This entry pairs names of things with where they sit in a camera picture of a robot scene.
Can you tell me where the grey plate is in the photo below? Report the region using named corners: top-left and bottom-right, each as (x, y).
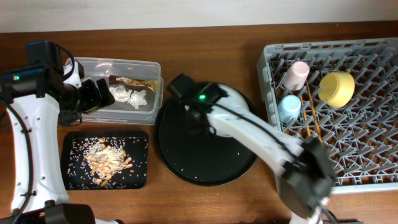
top-left (207, 84), bottom-right (251, 139)

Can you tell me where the brown snack wrapper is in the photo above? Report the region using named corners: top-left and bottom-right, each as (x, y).
top-left (109, 75), bottom-right (158, 92)

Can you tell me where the yellow bowl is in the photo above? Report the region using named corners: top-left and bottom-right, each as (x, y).
top-left (318, 72), bottom-right (355, 108)

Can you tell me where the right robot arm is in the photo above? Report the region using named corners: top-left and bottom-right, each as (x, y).
top-left (167, 74), bottom-right (338, 223)

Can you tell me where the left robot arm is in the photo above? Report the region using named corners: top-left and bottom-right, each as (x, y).
top-left (1, 40), bottom-right (114, 223)

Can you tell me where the pink plastic cup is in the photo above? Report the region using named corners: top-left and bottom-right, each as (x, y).
top-left (282, 61), bottom-right (310, 91)

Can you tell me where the clear plastic bin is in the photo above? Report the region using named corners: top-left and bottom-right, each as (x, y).
top-left (75, 57), bottom-right (164, 125)

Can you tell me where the grey dishwasher rack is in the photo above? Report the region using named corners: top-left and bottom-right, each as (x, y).
top-left (256, 38), bottom-right (397, 194)

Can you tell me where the wooden chopstick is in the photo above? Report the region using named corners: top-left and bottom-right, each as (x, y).
top-left (300, 96), bottom-right (312, 138)
top-left (305, 80), bottom-right (323, 143)

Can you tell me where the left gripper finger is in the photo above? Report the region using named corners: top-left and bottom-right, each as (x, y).
top-left (80, 80), bottom-right (101, 109)
top-left (96, 78), bottom-right (115, 108)

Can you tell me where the round black tray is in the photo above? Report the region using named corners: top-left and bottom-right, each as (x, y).
top-left (154, 97), bottom-right (257, 186)

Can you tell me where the white tissue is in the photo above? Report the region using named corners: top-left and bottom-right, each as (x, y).
top-left (109, 85), bottom-right (132, 103)
top-left (127, 90), bottom-right (147, 110)

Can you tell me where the black rectangular tray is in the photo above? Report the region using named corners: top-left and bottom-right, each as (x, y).
top-left (61, 131), bottom-right (149, 190)

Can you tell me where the blue plastic cup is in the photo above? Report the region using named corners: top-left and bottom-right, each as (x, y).
top-left (277, 95), bottom-right (301, 123)

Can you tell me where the food scraps pile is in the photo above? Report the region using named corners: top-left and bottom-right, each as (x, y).
top-left (83, 137), bottom-right (133, 189)

